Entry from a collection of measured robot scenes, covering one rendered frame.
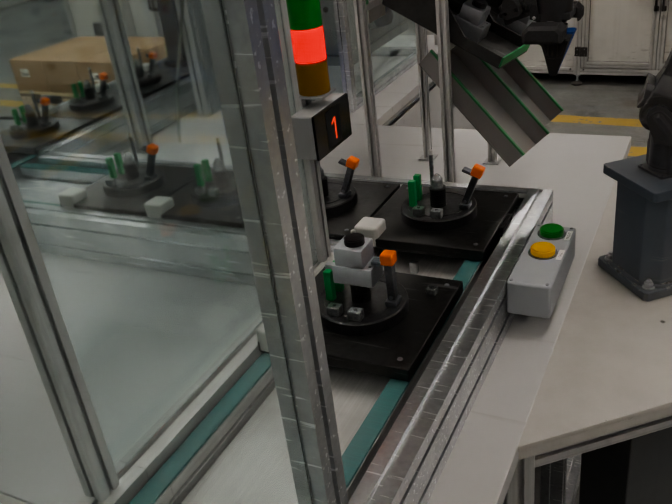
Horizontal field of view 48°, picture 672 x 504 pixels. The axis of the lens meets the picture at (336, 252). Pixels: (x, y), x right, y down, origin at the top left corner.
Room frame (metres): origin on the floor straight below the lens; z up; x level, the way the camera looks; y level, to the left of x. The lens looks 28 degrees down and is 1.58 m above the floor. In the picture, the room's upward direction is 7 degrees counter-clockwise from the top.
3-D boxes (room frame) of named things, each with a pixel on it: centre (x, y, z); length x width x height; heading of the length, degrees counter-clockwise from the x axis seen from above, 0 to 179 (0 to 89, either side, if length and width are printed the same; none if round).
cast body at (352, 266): (0.97, -0.02, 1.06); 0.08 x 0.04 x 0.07; 61
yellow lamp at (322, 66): (1.15, 0.00, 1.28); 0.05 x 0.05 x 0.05
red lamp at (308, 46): (1.15, 0.00, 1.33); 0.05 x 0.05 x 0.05
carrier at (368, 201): (1.37, 0.01, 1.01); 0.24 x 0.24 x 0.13; 61
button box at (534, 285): (1.08, -0.34, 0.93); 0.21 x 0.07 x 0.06; 151
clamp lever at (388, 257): (0.94, -0.07, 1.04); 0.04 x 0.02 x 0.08; 61
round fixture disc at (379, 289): (0.96, -0.03, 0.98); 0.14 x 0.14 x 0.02
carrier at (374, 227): (1.25, -0.20, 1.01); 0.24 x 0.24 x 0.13; 61
